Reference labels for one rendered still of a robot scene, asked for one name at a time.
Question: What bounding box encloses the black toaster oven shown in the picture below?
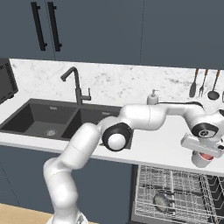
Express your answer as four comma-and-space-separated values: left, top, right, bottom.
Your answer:
0, 57, 19, 105

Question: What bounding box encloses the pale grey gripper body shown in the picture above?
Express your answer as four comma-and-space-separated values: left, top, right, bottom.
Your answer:
179, 133, 224, 158

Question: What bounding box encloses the dark blue cupboard door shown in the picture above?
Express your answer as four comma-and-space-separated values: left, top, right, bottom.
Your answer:
44, 0, 145, 67
139, 0, 224, 71
0, 0, 57, 61

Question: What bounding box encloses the dishwasher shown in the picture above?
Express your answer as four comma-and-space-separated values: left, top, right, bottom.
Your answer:
128, 164, 224, 224

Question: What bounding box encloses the dark blue lower cupboard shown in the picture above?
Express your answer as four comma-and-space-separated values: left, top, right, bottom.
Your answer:
0, 143, 134, 224

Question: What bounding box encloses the hanging black ladle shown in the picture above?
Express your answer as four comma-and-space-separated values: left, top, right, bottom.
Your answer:
206, 69, 221, 102

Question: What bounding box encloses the black tap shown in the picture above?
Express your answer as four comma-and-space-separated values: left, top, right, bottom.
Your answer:
59, 66, 93, 107

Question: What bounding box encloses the white soap dispenser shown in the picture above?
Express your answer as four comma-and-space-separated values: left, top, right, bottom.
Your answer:
146, 88, 160, 106

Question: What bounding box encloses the white cup with red inside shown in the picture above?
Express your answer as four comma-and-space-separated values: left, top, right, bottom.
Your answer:
191, 150, 215, 169

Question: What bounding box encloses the hanging black fork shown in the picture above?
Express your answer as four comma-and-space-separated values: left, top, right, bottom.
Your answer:
198, 68, 209, 98

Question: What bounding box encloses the hanging black spatula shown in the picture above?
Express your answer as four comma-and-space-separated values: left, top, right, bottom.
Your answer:
188, 68, 200, 99

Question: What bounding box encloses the dark double sink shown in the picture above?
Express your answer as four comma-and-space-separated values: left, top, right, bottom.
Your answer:
0, 98, 134, 151

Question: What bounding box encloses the black cupboard handle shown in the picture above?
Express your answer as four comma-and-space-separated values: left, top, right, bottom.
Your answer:
46, 1, 63, 53
30, 1, 48, 53

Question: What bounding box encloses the white wire dishwasher rack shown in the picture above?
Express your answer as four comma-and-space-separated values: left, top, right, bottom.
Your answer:
133, 164, 224, 224

